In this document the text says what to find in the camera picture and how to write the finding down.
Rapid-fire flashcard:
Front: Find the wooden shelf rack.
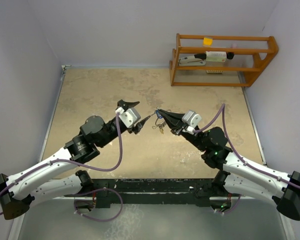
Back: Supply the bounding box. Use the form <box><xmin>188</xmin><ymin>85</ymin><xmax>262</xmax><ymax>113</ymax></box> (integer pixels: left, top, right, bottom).
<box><xmin>169</xmin><ymin>33</ymin><xmax>279</xmax><ymax>88</ymax></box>

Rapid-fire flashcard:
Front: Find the small comb binding piece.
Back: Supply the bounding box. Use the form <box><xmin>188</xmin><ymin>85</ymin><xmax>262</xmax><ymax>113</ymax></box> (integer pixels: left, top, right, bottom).
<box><xmin>206</xmin><ymin>70</ymin><xmax>223</xmax><ymax>74</ymax></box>

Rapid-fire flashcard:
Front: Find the yellow sticky note block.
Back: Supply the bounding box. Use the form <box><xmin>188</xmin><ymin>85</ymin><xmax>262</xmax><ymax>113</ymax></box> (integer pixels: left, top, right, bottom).
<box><xmin>202</xmin><ymin>37</ymin><xmax>213</xmax><ymax>47</ymax></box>

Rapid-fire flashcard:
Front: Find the small black object on shelf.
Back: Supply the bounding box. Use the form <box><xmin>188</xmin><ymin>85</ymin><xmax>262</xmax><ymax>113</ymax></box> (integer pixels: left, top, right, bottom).
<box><xmin>226</xmin><ymin>52</ymin><xmax>235</xmax><ymax>60</ymax></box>

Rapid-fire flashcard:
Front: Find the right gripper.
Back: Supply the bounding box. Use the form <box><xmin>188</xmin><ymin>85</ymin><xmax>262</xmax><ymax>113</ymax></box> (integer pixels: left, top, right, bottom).
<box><xmin>158</xmin><ymin>109</ymin><xmax>208</xmax><ymax>152</ymax></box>

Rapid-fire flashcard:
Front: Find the blue key tag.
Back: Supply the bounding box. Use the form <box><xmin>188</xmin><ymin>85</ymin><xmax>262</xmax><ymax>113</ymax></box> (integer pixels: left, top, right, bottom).
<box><xmin>156</xmin><ymin>113</ymin><xmax>163</xmax><ymax>119</ymax></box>

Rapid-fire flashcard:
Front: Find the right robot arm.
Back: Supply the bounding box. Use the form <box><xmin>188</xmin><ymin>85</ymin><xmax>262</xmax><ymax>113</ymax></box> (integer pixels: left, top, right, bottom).
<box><xmin>157</xmin><ymin>104</ymin><xmax>300</xmax><ymax>221</ymax></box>

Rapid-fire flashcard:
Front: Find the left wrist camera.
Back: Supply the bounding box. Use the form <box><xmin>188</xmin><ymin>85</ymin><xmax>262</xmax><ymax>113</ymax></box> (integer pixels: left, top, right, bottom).
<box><xmin>115</xmin><ymin>107</ymin><xmax>141</xmax><ymax>129</ymax></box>

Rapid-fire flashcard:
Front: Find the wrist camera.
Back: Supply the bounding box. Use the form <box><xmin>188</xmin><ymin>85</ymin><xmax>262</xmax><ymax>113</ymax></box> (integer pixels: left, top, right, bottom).
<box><xmin>115</xmin><ymin>107</ymin><xmax>141</xmax><ymax>129</ymax></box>
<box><xmin>181</xmin><ymin>110</ymin><xmax>202</xmax><ymax>135</ymax></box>

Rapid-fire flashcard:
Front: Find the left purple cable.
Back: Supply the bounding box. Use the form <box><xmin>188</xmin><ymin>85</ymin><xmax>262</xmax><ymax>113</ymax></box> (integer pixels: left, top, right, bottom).
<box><xmin>0</xmin><ymin>112</ymin><xmax>123</xmax><ymax>217</ymax></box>

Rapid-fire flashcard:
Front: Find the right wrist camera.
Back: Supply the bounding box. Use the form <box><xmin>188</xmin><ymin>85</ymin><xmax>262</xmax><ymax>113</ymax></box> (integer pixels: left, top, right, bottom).
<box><xmin>181</xmin><ymin>110</ymin><xmax>202</xmax><ymax>135</ymax></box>

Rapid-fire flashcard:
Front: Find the white stapler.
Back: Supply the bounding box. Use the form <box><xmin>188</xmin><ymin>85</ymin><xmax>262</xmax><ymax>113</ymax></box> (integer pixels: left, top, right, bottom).
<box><xmin>178</xmin><ymin>53</ymin><xmax>207</xmax><ymax>67</ymax></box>

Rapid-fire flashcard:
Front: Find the large metal keyring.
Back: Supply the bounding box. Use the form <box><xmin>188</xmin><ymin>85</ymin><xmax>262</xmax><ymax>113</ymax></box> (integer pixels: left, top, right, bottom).
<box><xmin>152</xmin><ymin>108</ymin><xmax>167</xmax><ymax>131</ymax></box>

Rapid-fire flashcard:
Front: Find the white green box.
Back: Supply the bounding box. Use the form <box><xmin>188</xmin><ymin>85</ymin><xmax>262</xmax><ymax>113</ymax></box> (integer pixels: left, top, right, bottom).
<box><xmin>206</xmin><ymin>51</ymin><xmax>227</xmax><ymax>63</ymax></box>

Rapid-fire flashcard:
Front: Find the bunch of metal keys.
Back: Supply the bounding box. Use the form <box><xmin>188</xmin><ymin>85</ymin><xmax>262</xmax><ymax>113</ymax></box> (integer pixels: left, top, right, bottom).
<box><xmin>152</xmin><ymin>119</ymin><xmax>166</xmax><ymax>134</ymax></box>

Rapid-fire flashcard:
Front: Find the black mounting base rail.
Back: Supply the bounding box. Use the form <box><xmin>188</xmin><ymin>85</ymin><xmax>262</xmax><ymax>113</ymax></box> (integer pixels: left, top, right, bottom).
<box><xmin>70</xmin><ymin>178</ymin><xmax>229</xmax><ymax>208</ymax></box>

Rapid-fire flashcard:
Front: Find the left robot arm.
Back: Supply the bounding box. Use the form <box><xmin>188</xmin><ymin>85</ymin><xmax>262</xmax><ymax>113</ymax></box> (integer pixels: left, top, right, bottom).
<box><xmin>0</xmin><ymin>99</ymin><xmax>148</xmax><ymax>220</ymax></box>

